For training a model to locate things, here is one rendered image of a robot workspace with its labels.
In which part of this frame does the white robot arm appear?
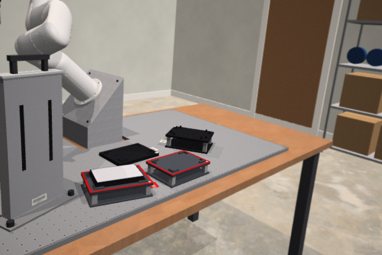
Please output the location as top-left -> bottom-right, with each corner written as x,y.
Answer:
15,0 -> 102,106

